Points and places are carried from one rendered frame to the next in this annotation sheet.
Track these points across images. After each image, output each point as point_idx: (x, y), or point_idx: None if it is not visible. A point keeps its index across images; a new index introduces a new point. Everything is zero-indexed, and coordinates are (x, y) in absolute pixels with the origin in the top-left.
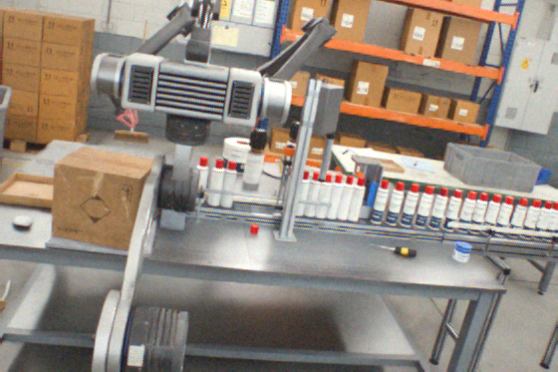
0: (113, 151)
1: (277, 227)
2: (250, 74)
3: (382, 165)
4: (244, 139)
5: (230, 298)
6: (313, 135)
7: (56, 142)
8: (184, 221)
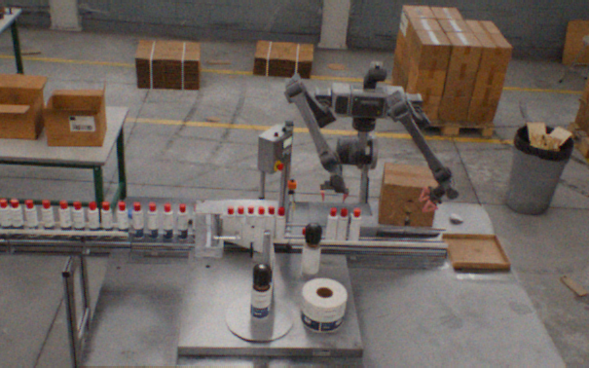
0: (484, 360)
1: None
2: (339, 84)
3: (200, 201)
4: (323, 304)
5: None
6: None
7: (559, 365)
8: None
